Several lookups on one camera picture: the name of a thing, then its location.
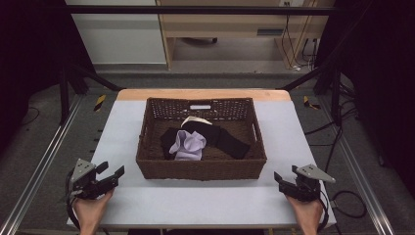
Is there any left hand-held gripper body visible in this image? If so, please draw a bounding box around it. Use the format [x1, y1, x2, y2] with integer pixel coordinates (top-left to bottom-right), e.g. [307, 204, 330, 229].
[67, 159, 111, 201]

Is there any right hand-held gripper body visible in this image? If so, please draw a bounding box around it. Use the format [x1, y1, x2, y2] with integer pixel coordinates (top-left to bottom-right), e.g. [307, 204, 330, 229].
[283, 164, 337, 203]

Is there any person's left hand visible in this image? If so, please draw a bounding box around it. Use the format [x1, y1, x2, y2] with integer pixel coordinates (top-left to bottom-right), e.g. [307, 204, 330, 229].
[71, 189, 115, 235]

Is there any person's right hand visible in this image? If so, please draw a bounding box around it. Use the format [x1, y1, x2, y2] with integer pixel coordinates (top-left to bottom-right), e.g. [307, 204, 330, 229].
[286, 196, 324, 235]

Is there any grey table mat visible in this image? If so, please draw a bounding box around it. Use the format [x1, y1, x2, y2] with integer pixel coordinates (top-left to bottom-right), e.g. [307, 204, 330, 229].
[66, 99, 338, 230]

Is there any black cloth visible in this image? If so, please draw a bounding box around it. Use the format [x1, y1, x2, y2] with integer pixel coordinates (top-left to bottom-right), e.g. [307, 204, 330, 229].
[160, 119, 252, 162]

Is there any yellow black tape strip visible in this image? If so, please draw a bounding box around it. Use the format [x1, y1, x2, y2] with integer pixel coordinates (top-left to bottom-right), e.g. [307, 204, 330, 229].
[93, 93, 108, 113]
[302, 95, 322, 111]

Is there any brown wicker basket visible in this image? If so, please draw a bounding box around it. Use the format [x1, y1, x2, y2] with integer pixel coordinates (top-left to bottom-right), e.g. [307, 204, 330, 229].
[135, 97, 268, 182]

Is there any lavender cloth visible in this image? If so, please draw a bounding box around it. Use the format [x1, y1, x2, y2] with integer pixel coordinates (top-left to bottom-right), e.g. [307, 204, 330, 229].
[168, 129, 208, 162]

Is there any cream cloth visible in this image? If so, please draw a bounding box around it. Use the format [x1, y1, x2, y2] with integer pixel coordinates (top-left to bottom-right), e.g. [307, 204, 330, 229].
[180, 116, 213, 128]

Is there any wooden table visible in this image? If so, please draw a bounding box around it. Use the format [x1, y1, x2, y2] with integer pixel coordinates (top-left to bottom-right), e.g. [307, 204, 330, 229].
[115, 88, 293, 103]

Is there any black curtain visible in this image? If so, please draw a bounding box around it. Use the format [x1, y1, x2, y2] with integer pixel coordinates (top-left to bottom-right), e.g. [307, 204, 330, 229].
[0, 0, 96, 155]
[315, 0, 415, 198]

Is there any white cabinet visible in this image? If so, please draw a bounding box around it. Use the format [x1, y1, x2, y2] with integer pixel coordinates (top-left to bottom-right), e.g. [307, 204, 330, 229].
[64, 0, 168, 66]

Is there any wooden desk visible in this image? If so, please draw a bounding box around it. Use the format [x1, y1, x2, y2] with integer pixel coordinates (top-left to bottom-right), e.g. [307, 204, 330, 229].
[156, 0, 337, 71]

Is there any black metal crossbar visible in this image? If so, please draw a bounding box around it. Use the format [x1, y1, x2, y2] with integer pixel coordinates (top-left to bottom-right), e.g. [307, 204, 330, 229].
[64, 4, 341, 16]

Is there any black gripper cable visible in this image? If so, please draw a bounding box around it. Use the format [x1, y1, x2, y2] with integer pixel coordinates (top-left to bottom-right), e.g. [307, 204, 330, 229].
[316, 190, 330, 233]
[65, 169, 82, 230]

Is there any aluminium floor rail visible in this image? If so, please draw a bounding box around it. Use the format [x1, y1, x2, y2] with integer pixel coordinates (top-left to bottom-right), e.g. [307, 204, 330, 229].
[0, 93, 84, 235]
[316, 97, 396, 235]

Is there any black floor cable loop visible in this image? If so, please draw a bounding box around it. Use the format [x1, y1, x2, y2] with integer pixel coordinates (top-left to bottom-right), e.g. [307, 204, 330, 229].
[330, 190, 368, 219]

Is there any black metal frame leg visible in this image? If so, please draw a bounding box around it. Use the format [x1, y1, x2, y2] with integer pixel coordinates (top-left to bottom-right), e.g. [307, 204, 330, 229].
[279, 61, 345, 127]
[58, 61, 124, 125]

